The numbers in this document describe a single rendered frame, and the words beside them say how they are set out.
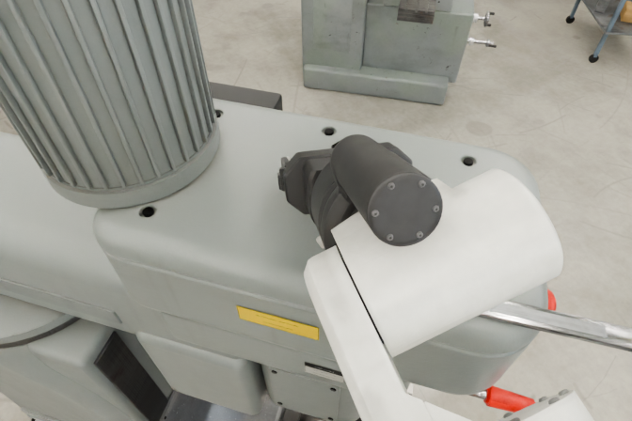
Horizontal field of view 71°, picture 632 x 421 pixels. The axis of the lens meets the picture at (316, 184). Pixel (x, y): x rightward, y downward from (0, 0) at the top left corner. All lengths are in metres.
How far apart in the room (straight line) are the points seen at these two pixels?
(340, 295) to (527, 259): 0.09
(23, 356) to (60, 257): 0.31
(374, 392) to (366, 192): 0.09
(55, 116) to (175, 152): 0.11
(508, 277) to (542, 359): 2.44
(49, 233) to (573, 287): 2.70
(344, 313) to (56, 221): 0.56
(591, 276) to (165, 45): 2.86
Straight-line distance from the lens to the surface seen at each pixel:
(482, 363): 0.46
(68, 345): 0.89
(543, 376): 2.63
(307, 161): 0.39
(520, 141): 3.73
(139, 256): 0.48
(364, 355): 0.21
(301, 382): 0.74
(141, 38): 0.41
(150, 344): 0.76
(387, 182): 0.19
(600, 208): 3.48
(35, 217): 0.74
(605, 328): 0.46
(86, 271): 0.67
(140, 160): 0.46
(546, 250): 0.24
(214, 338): 0.63
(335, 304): 0.22
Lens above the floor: 2.25
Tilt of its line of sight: 47 degrees down
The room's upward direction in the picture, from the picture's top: straight up
